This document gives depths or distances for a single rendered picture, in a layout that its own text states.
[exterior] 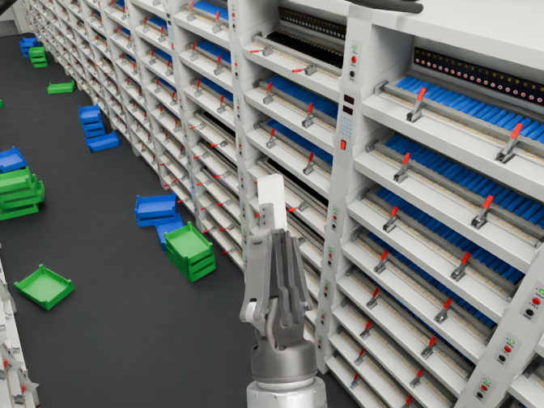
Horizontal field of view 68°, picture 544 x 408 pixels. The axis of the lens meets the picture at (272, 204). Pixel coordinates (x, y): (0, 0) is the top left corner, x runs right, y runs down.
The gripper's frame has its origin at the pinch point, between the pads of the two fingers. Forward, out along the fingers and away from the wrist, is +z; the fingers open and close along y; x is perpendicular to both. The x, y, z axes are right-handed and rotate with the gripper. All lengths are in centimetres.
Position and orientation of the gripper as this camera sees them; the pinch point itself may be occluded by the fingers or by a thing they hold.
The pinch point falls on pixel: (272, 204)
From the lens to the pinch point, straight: 50.2
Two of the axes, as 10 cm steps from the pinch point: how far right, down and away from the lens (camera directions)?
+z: -0.7, -9.8, 1.9
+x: -8.4, 1.6, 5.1
